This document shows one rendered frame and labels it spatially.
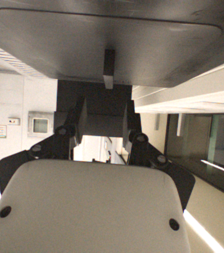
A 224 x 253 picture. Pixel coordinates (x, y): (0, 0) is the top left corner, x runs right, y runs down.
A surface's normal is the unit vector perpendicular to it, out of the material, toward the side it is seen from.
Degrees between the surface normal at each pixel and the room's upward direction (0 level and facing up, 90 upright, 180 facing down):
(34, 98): 90
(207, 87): 90
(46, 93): 90
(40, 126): 90
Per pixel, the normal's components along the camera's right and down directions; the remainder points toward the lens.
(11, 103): 0.12, 0.07
